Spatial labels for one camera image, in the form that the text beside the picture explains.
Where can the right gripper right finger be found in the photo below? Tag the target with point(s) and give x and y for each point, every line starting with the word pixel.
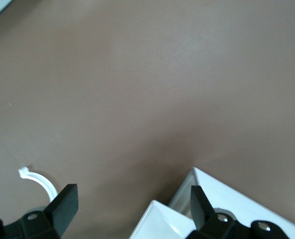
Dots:
pixel 202 211

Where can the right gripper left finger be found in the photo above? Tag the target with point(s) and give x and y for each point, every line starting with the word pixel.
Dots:
pixel 62 209

